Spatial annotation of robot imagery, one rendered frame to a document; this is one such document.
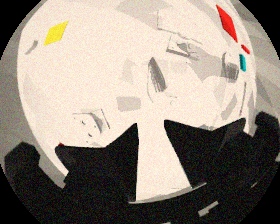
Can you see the teal rectangular block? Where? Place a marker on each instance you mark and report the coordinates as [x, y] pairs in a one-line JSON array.
[[243, 64]]

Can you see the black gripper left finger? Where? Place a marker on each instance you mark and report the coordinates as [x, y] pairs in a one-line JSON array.
[[118, 160]]

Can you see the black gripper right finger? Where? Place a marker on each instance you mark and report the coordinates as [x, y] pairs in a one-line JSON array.
[[198, 148]]

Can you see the yellow flat plate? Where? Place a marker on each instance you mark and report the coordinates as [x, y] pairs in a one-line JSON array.
[[55, 33]]

